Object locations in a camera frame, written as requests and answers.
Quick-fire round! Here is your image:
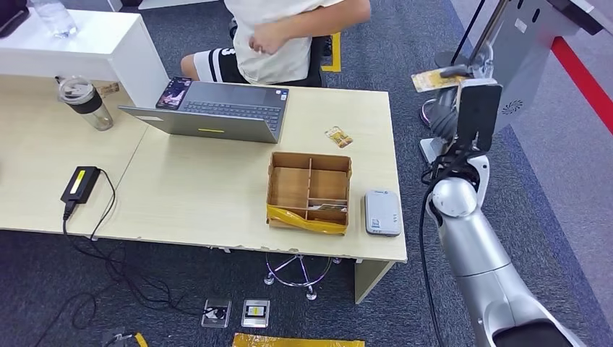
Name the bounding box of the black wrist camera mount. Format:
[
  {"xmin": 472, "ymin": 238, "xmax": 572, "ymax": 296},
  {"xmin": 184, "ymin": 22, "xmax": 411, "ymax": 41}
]
[{"xmin": 452, "ymin": 77, "xmax": 504, "ymax": 155}]

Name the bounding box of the cardboard divider box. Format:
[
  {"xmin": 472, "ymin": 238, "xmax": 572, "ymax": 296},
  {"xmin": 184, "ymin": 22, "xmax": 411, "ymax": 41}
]
[{"xmin": 265, "ymin": 151, "xmax": 353, "ymax": 236}]

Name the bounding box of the red barrier belt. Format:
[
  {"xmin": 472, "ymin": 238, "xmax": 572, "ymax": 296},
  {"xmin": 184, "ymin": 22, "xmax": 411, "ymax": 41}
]
[{"xmin": 550, "ymin": 35, "xmax": 613, "ymax": 135}]

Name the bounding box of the silver kiosk stand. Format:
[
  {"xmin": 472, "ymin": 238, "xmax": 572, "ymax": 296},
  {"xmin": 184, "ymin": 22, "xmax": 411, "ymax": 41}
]
[{"xmin": 419, "ymin": 0, "xmax": 613, "ymax": 166}]

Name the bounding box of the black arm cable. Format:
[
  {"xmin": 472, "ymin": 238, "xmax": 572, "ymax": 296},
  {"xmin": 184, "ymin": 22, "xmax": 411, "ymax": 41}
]
[{"xmin": 419, "ymin": 148, "xmax": 480, "ymax": 347}]

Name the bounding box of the grey floor bracket yellow strap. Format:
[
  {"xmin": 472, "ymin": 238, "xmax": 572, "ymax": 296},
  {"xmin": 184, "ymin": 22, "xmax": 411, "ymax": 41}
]
[{"xmin": 100, "ymin": 327, "xmax": 150, "ymax": 347}]

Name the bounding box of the person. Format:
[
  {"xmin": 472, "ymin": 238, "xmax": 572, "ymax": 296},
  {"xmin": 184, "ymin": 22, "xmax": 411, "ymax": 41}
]
[{"xmin": 181, "ymin": 0, "xmax": 372, "ymax": 87}]

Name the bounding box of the clear tumbler with black band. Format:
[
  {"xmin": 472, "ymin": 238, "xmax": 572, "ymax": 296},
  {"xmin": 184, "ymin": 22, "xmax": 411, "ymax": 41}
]
[{"xmin": 57, "ymin": 76, "xmax": 115, "ymax": 132}]

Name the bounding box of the black power adapter yellow label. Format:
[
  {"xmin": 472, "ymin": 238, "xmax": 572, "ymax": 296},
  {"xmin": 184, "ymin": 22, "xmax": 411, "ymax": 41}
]
[{"xmin": 60, "ymin": 166, "xmax": 101, "ymax": 205}]

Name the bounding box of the black smartphone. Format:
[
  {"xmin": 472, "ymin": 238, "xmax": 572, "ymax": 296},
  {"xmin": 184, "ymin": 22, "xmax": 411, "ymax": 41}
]
[{"xmin": 155, "ymin": 76, "xmax": 194, "ymax": 111}]

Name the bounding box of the chrome stool base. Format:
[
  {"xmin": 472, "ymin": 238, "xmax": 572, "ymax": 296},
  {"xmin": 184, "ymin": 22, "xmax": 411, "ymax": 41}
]
[{"xmin": 263, "ymin": 252, "xmax": 343, "ymax": 301}]

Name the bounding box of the floor socket with yellow label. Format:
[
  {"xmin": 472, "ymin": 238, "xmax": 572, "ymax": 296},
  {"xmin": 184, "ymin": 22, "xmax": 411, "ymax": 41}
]
[{"xmin": 241, "ymin": 299, "xmax": 271, "ymax": 329}]

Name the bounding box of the grey laptop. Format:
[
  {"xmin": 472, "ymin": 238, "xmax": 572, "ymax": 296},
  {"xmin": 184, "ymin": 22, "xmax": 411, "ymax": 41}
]
[{"xmin": 118, "ymin": 80, "xmax": 290, "ymax": 145}]

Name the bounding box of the black stanchion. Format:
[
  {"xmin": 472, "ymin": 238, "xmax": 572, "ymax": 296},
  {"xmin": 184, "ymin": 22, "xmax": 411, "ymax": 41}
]
[{"xmin": 434, "ymin": 0, "xmax": 487, "ymax": 75}]

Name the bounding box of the clear water bottle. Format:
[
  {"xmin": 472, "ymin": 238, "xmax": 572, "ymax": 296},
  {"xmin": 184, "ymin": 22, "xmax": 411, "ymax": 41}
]
[{"xmin": 29, "ymin": 0, "xmax": 79, "ymax": 39}]

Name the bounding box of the yellow taped cardboard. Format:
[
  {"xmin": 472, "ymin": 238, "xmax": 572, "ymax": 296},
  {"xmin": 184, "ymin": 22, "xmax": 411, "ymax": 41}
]
[{"xmin": 232, "ymin": 333, "xmax": 366, "ymax": 347}]

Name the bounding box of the chrome stanchion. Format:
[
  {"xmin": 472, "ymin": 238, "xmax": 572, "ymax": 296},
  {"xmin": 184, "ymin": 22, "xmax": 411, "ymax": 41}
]
[{"xmin": 420, "ymin": 0, "xmax": 510, "ymax": 131}]

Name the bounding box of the white furniture base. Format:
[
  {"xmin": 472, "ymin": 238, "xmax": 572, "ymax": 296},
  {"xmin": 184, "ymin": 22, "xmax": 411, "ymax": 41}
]
[{"xmin": 137, "ymin": 0, "xmax": 220, "ymax": 12}]

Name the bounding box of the person's left hand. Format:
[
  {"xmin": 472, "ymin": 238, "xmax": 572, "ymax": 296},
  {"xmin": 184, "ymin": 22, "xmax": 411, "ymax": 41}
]
[{"xmin": 249, "ymin": 24, "xmax": 289, "ymax": 55}]

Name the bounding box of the small brown item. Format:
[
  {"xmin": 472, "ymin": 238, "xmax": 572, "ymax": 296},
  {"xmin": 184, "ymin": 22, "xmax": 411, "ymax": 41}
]
[{"xmin": 95, "ymin": 82, "xmax": 121, "ymax": 99}]

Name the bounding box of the grey card reader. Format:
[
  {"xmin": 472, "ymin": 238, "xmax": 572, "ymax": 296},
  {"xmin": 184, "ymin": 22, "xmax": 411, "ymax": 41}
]
[{"xmin": 364, "ymin": 189, "xmax": 403, "ymax": 238}]

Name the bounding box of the floor socket with plug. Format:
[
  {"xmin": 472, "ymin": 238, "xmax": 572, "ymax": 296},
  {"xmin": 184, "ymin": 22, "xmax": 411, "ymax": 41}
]
[{"xmin": 201, "ymin": 298, "xmax": 233, "ymax": 329}]

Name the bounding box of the black device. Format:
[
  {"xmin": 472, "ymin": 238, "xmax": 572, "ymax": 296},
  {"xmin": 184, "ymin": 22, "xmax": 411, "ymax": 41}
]
[{"xmin": 0, "ymin": 0, "xmax": 30, "ymax": 39}]

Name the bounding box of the black power cable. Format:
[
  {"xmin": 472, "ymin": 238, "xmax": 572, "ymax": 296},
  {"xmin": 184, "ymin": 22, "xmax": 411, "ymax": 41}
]
[{"xmin": 32, "ymin": 168, "xmax": 228, "ymax": 347}]

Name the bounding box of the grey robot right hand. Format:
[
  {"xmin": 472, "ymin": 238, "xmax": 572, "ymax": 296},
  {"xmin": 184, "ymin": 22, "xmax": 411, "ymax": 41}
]
[{"xmin": 428, "ymin": 43, "xmax": 495, "ymax": 145}]

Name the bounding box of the white desk riser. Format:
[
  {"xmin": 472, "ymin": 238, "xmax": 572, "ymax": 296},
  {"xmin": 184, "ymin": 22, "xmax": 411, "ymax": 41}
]
[{"xmin": 0, "ymin": 8, "xmax": 169, "ymax": 108}]

